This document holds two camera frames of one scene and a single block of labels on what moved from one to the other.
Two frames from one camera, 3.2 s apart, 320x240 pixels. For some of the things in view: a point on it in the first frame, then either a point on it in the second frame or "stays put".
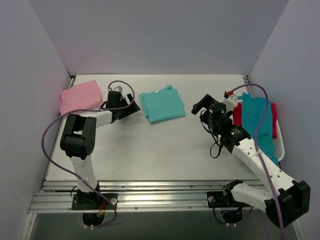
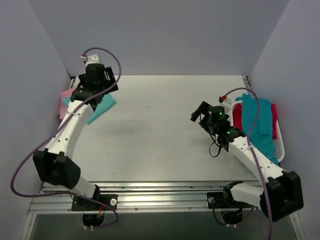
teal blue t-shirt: (257, 119) stays put
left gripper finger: (135, 106) to (109, 75)
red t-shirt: (237, 117) stays put
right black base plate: (223, 199) stays put
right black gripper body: (204, 107) stays put
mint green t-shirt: (163, 105) to (107, 101)
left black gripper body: (125, 106) to (108, 81)
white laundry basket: (279, 149) stays put
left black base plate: (94, 201) stays put
